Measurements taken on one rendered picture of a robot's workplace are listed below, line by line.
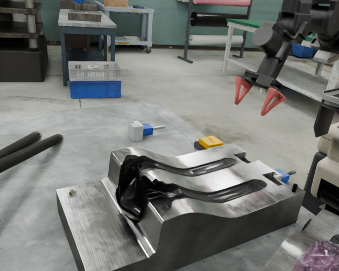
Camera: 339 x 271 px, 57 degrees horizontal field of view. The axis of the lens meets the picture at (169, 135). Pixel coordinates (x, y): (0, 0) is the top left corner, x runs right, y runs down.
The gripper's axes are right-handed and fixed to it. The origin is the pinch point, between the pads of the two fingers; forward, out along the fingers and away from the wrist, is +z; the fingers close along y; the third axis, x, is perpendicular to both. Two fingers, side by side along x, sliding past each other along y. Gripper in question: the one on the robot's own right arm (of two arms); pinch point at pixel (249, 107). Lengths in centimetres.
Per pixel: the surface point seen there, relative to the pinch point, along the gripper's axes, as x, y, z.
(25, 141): -40, -37, 38
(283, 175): 8.9, 14.2, 12.9
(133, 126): -11.6, -30.0, 21.9
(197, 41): 340, -419, -104
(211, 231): -23.7, 22.3, 26.4
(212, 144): 5.2, -10.0, 15.2
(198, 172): -14.6, 5.9, 20.7
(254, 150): 180, -100, 20
